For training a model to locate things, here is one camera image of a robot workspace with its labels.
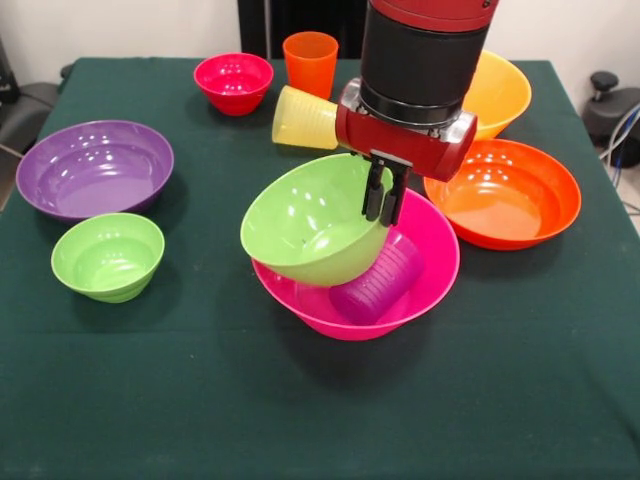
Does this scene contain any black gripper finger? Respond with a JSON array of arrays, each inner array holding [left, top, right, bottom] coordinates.
[[378, 163, 413, 228], [361, 154, 394, 223]]

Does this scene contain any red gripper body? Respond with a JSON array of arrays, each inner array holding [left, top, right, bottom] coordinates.
[[334, 76, 479, 184]]

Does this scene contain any pink bowl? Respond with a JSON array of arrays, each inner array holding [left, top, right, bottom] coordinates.
[[251, 188, 461, 342]]

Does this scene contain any large green bowl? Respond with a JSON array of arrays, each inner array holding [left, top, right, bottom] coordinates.
[[239, 153, 396, 289]]

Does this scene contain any purple cup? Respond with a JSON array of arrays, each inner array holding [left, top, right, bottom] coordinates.
[[328, 234, 426, 327]]

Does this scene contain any yellow cup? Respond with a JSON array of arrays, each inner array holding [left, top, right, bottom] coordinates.
[[271, 84, 342, 150]]

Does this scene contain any yellow bowl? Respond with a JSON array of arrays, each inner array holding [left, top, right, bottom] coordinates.
[[462, 49, 533, 142]]

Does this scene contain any orange bowl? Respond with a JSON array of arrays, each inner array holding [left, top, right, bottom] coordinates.
[[423, 138, 583, 251]]

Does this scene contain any orange cup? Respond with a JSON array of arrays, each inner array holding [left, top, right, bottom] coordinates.
[[282, 31, 340, 101]]

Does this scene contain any red bowl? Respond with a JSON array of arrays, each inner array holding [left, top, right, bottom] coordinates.
[[193, 52, 275, 117]]

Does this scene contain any black round equipment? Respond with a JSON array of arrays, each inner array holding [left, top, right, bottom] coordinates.
[[582, 71, 640, 147]]

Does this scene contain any small green bowl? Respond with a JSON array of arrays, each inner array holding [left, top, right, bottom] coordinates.
[[50, 212, 166, 304]]

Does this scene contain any purple bowl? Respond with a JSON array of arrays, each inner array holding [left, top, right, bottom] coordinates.
[[15, 119, 175, 224]]

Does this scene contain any dark green tablecloth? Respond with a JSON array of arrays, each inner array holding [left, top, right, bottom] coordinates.
[[0, 57, 640, 480]]

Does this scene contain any dark grey chair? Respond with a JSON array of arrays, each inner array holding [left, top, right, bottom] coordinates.
[[0, 34, 74, 156]]

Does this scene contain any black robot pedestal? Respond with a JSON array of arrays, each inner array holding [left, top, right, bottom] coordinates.
[[237, 0, 371, 61]]

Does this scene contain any grey blue cable bundle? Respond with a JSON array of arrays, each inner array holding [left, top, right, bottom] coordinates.
[[599, 102, 640, 171]]

